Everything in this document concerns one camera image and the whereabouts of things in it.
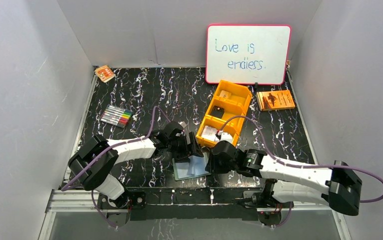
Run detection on pink framed whiteboard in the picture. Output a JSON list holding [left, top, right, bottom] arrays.
[[205, 24, 292, 85]]

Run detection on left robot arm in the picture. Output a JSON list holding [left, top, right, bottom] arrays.
[[68, 121, 204, 208]]

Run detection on white cards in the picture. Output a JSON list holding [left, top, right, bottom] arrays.
[[201, 125, 218, 142]]

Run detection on small orange card box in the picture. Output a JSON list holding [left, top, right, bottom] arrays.
[[94, 65, 115, 83]]

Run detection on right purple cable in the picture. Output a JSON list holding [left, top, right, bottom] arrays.
[[216, 115, 383, 204]]

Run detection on green card holder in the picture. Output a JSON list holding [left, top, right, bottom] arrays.
[[172, 152, 210, 181]]

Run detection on beige card in bin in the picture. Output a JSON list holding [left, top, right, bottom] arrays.
[[219, 90, 232, 99]]

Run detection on purple cable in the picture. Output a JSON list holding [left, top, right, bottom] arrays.
[[216, 115, 383, 204], [60, 105, 173, 229]]

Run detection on orange divided bin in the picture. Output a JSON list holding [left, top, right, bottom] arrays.
[[196, 80, 252, 148]]

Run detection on marker pen set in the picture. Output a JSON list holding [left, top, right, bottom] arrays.
[[99, 104, 133, 128]]

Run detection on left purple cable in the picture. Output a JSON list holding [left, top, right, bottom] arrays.
[[60, 105, 173, 229]]

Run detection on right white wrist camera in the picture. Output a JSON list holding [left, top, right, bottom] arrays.
[[214, 131, 234, 144]]

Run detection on orange book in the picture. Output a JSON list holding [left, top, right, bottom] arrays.
[[256, 90, 296, 111]]

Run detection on small black box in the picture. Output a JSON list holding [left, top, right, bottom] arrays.
[[210, 106, 225, 119]]

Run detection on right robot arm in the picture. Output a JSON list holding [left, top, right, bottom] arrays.
[[205, 140, 363, 216]]

